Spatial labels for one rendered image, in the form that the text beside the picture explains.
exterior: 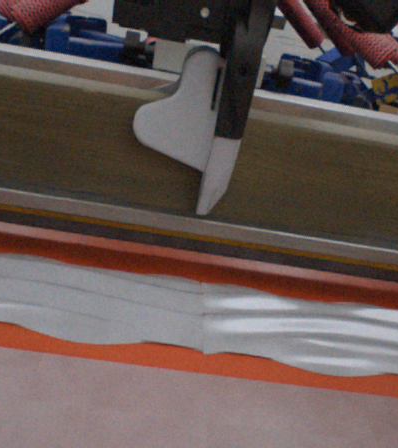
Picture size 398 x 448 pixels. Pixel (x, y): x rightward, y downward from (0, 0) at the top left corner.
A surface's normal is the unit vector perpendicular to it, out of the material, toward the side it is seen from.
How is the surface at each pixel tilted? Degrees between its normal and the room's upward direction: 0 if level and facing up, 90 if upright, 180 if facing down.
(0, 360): 0
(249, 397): 0
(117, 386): 0
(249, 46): 77
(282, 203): 90
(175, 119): 82
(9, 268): 27
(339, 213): 90
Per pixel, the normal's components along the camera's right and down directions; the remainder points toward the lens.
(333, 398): 0.18, -0.90
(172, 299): 0.12, -0.55
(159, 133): 0.05, 0.27
